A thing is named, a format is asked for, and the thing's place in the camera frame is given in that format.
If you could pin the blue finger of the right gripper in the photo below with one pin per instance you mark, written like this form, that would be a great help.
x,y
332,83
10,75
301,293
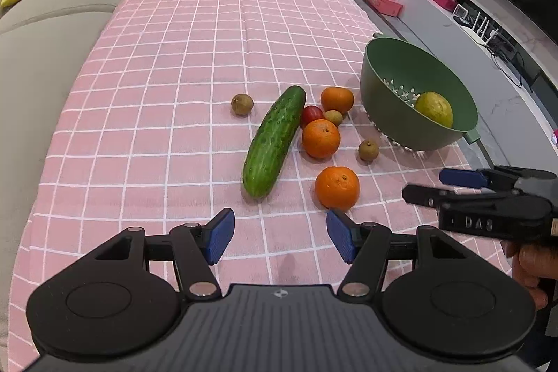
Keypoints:
x,y
499,178
431,197

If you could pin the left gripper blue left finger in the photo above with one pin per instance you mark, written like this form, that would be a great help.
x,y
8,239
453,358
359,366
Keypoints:
x,y
196,247

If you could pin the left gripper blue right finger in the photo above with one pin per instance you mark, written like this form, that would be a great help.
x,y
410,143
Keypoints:
x,y
365,247

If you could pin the orange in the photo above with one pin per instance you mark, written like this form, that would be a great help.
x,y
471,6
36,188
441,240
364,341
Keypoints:
x,y
337,99
321,139
337,187

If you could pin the brown longan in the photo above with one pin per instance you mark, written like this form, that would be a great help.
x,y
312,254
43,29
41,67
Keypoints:
x,y
368,151
242,104
335,117

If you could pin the green cucumber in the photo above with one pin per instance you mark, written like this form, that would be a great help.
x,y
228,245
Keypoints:
x,y
272,141

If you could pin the red cherry tomato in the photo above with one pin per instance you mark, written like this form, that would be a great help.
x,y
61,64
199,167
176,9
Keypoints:
x,y
309,115

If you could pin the person's right hand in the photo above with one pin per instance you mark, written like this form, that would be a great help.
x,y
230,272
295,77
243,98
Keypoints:
x,y
530,264

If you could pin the white tv console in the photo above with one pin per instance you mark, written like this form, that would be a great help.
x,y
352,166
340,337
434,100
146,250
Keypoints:
x,y
513,128

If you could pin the green colander bowl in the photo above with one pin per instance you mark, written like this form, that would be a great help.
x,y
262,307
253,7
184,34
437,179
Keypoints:
x,y
394,76

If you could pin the pink checkered tablecloth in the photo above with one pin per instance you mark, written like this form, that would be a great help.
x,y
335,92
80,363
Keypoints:
x,y
147,138

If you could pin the beige sofa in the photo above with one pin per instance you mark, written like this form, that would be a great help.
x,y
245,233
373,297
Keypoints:
x,y
44,43

